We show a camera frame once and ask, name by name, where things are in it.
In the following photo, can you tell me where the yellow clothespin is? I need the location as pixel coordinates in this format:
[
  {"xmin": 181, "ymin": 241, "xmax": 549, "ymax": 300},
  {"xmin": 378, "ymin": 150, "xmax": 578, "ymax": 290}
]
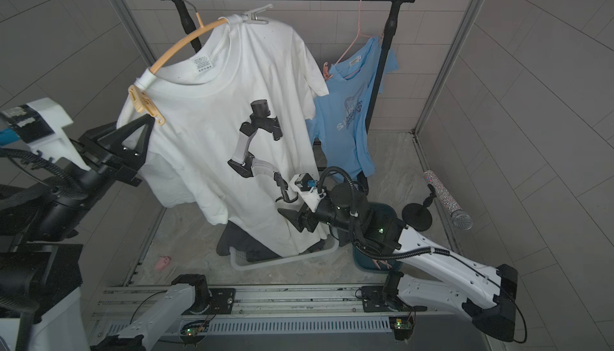
[{"xmin": 128, "ymin": 85, "xmax": 166, "ymax": 125}]

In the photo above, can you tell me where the dark grey t-shirt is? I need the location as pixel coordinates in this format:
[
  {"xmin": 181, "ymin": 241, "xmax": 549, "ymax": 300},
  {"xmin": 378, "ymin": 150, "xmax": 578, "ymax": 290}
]
[{"xmin": 216, "ymin": 219, "xmax": 329, "ymax": 262}]

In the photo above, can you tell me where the white t-shirt black print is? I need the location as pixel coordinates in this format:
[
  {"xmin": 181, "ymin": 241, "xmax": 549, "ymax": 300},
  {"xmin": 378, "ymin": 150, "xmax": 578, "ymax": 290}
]
[{"xmin": 134, "ymin": 16, "xmax": 328, "ymax": 228}]

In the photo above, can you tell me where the light blue t-shirt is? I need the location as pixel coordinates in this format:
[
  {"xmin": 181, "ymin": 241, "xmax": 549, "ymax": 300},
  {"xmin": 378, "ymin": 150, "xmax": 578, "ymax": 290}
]
[{"xmin": 306, "ymin": 37, "xmax": 382, "ymax": 180}]

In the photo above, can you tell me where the orange plastic hanger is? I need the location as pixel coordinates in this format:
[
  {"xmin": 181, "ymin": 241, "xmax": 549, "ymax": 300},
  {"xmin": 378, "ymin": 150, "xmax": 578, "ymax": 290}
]
[{"xmin": 150, "ymin": 0, "xmax": 229, "ymax": 74}]

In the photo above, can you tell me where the pink clothespin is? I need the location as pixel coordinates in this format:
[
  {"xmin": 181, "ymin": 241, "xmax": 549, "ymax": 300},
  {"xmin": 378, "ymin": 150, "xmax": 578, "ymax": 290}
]
[{"xmin": 322, "ymin": 62, "xmax": 334, "ymax": 82}]

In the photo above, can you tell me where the white clothespin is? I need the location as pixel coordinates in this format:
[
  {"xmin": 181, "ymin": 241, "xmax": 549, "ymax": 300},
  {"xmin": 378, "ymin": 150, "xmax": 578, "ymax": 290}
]
[{"xmin": 241, "ymin": 4, "xmax": 274, "ymax": 25}]

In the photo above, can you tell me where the pink wire hanger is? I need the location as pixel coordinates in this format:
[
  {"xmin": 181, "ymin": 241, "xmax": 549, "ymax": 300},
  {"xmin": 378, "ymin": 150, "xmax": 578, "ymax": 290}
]
[{"xmin": 325, "ymin": 0, "xmax": 371, "ymax": 81}]

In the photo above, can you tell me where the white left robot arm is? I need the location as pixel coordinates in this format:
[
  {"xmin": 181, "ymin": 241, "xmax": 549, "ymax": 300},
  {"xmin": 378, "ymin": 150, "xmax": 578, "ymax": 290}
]
[{"xmin": 1, "ymin": 98, "xmax": 156, "ymax": 350}]

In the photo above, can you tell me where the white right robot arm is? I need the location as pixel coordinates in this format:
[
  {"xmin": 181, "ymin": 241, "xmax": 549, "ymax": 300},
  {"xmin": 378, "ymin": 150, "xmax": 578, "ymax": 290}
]
[{"xmin": 273, "ymin": 166, "xmax": 528, "ymax": 344}]

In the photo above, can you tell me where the white laundry basket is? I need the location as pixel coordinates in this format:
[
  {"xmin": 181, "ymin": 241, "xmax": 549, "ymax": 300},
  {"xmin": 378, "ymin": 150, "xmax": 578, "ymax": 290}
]
[{"xmin": 229, "ymin": 235, "xmax": 341, "ymax": 272}]

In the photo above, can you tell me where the teal clothespin tray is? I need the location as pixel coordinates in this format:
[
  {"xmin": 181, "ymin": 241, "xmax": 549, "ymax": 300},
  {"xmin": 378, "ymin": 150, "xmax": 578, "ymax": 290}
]
[{"xmin": 351, "ymin": 201, "xmax": 404, "ymax": 274}]

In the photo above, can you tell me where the glitter microphone on stand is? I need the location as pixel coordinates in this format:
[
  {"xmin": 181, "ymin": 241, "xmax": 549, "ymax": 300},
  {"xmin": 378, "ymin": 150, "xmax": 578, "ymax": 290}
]
[{"xmin": 401, "ymin": 170, "xmax": 473, "ymax": 232}]

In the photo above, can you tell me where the pink pig toy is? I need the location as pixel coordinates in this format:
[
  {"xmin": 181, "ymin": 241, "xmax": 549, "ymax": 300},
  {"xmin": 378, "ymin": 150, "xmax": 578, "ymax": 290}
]
[{"xmin": 153, "ymin": 256, "xmax": 172, "ymax": 272}]

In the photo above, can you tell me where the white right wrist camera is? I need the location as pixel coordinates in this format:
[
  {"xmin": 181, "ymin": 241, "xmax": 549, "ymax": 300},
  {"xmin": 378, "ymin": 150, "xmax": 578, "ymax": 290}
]
[{"xmin": 290, "ymin": 173, "xmax": 326, "ymax": 213}]

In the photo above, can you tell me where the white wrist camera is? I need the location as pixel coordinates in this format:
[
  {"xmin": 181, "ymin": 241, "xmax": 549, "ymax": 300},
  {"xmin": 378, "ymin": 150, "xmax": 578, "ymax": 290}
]
[
  {"xmin": 290, "ymin": 173, "xmax": 326, "ymax": 213},
  {"xmin": 1, "ymin": 98, "xmax": 91, "ymax": 171}
]

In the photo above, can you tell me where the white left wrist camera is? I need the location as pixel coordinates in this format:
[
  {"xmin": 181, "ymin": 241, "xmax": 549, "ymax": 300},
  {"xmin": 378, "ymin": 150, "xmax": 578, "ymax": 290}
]
[{"xmin": 1, "ymin": 98, "xmax": 91, "ymax": 171}]

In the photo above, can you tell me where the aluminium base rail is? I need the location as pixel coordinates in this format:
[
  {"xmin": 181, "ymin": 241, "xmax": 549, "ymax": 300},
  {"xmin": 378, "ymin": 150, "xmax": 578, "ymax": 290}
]
[{"xmin": 90, "ymin": 281, "xmax": 495, "ymax": 338}]

